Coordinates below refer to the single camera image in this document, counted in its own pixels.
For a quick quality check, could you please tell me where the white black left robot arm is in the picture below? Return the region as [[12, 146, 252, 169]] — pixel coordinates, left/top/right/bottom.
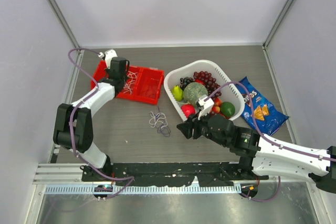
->
[[53, 57, 130, 182]]

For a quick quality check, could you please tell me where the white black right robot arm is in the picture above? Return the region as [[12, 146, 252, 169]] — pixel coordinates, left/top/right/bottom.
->
[[176, 114, 335, 193]]

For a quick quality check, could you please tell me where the white plastic fruit basket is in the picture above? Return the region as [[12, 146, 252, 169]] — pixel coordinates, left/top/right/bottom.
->
[[163, 60, 245, 121]]

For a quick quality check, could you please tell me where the green netted melon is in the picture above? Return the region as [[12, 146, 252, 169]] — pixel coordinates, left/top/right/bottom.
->
[[183, 82, 208, 106]]

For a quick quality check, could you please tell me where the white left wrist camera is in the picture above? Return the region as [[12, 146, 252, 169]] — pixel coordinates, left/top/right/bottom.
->
[[98, 49, 117, 69]]

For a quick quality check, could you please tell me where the red bin middle compartment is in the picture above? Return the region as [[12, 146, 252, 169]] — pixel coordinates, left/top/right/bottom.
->
[[117, 66, 143, 101]]

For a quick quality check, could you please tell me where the red bin compartment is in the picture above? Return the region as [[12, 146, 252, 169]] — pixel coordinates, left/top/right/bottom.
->
[[136, 68, 164, 105], [117, 66, 143, 101]]

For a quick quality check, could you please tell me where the blue chips bag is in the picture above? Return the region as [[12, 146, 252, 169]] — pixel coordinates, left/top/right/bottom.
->
[[236, 77, 289, 136]]

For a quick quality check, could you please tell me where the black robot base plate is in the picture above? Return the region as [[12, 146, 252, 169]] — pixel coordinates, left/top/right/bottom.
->
[[81, 161, 270, 187]]

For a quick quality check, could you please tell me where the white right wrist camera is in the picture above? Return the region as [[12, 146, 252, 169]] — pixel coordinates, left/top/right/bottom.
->
[[196, 95, 214, 120]]

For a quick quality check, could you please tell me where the green lime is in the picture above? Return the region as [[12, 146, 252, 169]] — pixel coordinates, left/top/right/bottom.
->
[[220, 101, 236, 118]]

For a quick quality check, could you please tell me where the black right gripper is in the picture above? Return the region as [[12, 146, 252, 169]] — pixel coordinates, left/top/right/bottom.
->
[[177, 108, 229, 147]]

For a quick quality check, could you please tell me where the yellow green pear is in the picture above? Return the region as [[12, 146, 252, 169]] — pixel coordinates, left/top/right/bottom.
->
[[171, 85, 183, 102]]

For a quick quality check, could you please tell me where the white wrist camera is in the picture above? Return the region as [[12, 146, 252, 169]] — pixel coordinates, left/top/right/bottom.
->
[[98, 49, 117, 69], [196, 95, 214, 120]]

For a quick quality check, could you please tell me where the dark red grape bunch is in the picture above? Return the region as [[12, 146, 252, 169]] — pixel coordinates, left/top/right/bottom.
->
[[193, 71, 219, 95]]

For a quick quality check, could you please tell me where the red bin right compartment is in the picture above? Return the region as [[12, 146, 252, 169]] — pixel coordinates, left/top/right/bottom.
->
[[136, 68, 164, 105]]

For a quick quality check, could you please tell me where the dark blue grape bunch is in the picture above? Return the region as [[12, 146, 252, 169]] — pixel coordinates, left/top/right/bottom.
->
[[180, 77, 194, 89]]

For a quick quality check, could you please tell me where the red cable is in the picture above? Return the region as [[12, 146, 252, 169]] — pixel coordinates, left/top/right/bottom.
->
[[143, 77, 161, 99]]

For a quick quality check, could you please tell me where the red yellow peach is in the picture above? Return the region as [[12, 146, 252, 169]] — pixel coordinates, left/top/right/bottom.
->
[[211, 97, 223, 114]]

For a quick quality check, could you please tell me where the red fruit in basket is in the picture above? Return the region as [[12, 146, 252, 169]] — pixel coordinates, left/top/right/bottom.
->
[[181, 104, 196, 118]]

